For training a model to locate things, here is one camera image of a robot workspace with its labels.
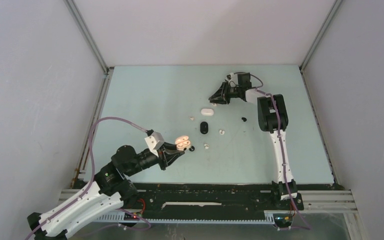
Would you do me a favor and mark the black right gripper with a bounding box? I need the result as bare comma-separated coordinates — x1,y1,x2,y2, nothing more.
209,81,242,105

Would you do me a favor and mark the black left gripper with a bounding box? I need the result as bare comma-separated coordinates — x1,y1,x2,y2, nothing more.
126,142,185,176

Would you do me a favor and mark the pink square earbud case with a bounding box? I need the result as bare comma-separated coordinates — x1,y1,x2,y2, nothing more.
174,135,192,151

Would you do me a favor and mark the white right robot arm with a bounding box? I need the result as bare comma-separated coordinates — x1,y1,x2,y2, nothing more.
208,71,299,213

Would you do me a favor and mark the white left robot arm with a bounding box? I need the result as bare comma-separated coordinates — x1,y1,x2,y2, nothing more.
27,136,191,240

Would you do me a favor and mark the white oval earbud case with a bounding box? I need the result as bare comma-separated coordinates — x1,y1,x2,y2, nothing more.
200,108,215,116

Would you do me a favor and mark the black oval earbud case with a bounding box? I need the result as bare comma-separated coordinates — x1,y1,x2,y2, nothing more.
199,121,209,135

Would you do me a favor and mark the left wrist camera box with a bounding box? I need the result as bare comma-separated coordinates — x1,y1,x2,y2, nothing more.
144,129,165,157

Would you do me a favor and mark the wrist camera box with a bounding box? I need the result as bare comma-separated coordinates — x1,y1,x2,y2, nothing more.
225,72,236,82
144,129,165,157

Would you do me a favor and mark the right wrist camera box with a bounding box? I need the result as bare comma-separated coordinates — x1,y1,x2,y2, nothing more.
225,72,236,82

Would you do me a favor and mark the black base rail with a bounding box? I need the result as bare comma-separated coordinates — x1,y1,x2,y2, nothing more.
72,179,345,222

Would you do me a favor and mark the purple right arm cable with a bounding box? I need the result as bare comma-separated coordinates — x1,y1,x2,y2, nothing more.
233,71,311,231

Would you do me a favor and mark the aluminium frame post right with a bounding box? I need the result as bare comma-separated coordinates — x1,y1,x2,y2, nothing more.
299,0,344,74

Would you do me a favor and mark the aluminium frame post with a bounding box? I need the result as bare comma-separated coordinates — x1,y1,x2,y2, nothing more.
299,0,344,74
64,0,114,189

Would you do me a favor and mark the white cable duct strip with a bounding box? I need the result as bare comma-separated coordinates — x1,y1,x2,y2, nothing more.
94,211,276,225

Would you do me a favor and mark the aluminium frame post left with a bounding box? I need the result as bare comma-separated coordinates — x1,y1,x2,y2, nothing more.
64,0,114,189

